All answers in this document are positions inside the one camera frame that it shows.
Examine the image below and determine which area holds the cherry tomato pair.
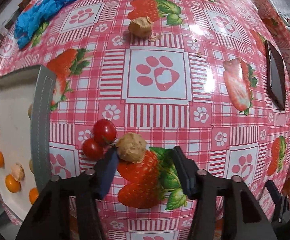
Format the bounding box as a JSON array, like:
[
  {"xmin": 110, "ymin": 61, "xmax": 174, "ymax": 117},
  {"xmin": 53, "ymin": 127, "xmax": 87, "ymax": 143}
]
[
  {"xmin": 93, "ymin": 119, "xmax": 117, "ymax": 146},
  {"xmin": 82, "ymin": 138, "xmax": 104, "ymax": 161}
]

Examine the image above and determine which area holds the peeled mandarin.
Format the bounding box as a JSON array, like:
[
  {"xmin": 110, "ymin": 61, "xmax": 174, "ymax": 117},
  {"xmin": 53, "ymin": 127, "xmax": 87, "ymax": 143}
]
[{"xmin": 11, "ymin": 163, "xmax": 25, "ymax": 181}]

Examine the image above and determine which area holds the yellow-orange round orange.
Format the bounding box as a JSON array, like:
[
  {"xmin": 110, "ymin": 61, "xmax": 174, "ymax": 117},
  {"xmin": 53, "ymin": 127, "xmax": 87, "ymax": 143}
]
[{"xmin": 5, "ymin": 174, "xmax": 21, "ymax": 193}]

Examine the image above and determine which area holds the cracked walnut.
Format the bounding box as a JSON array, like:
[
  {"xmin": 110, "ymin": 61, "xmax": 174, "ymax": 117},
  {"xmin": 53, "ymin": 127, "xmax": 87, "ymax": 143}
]
[{"xmin": 128, "ymin": 16, "xmax": 154, "ymax": 38}]

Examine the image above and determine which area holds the white shallow tray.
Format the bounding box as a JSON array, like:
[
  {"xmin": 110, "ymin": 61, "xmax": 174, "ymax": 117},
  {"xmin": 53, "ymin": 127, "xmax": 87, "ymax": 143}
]
[{"xmin": 0, "ymin": 65, "xmax": 56, "ymax": 221}]

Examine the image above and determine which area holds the pink strawberry tablecloth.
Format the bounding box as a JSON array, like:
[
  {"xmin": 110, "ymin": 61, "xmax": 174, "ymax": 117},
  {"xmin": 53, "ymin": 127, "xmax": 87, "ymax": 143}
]
[{"xmin": 0, "ymin": 0, "xmax": 290, "ymax": 239}]

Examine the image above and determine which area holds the black smartphone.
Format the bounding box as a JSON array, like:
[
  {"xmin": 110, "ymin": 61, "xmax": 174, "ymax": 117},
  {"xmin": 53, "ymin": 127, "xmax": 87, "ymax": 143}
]
[{"xmin": 265, "ymin": 40, "xmax": 286, "ymax": 111}]

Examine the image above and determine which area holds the blue plastic gloves pile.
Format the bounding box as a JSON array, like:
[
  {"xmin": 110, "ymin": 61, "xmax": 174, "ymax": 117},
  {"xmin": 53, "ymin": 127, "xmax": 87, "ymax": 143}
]
[{"xmin": 14, "ymin": 0, "xmax": 76, "ymax": 49}]

